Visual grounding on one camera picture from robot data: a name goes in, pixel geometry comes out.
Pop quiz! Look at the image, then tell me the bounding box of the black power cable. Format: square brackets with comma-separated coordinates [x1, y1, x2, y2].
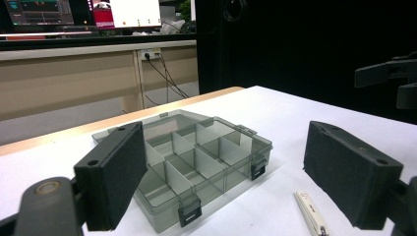
[144, 53, 189, 99]
[157, 53, 190, 99]

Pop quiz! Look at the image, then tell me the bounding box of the dark computer monitor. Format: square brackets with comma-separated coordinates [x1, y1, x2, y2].
[3, 0, 76, 27]

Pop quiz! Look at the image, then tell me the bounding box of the white wall power socket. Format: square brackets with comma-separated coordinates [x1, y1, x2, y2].
[140, 47, 162, 61]

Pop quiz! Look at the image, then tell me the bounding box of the computer monitor with white screen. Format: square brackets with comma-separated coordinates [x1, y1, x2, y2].
[88, 0, 163, 30]

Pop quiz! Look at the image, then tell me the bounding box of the white slim pen-shaped tool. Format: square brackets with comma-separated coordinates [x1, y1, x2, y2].
[293, 190, 330, 236]

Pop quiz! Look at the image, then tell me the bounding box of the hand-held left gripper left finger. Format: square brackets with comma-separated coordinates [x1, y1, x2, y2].
[73, 121, 149, 232]

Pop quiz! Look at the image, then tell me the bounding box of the coiled black cable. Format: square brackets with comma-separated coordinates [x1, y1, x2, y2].
[223, 0, 249, 23]

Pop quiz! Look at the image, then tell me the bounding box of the white plastic bag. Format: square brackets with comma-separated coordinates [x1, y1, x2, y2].
[159, 19, 187, 35]

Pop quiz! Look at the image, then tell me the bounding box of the transparent grey compartment organizer box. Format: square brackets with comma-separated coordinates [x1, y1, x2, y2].
[91, 108, 274, 234]

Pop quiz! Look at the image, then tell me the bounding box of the black curtain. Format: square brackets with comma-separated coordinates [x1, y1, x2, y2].
[195, 0, 417, 126]

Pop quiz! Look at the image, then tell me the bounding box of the beige wooden desk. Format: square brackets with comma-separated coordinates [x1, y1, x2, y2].
[0, 39, 199, 123]

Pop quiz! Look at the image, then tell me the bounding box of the green plant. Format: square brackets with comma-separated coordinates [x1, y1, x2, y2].
[178, 0, 193, 23]

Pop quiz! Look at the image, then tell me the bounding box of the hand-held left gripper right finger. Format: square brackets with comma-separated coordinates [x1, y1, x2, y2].
[303, 120, 404, 231]

